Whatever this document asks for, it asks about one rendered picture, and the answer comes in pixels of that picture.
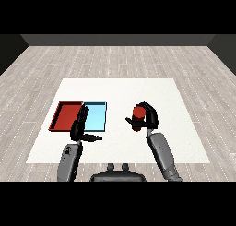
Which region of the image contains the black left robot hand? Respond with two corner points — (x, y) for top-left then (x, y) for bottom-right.
(69, 104), (103, 143)

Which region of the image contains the light blue shallow open box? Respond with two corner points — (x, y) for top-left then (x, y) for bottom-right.
(82, 101), (108, 133)

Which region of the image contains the dark grey robot body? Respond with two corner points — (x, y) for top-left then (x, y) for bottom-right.
(89, 163), (148, 183)

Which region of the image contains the red can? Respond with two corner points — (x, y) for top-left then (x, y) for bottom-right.
(132, 105), (146, 133)

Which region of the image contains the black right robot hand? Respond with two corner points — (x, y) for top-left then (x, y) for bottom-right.
(124, 101), (159, 130)

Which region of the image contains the red shallow open box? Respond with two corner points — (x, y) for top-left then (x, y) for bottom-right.
(48, 101), (85, 133)

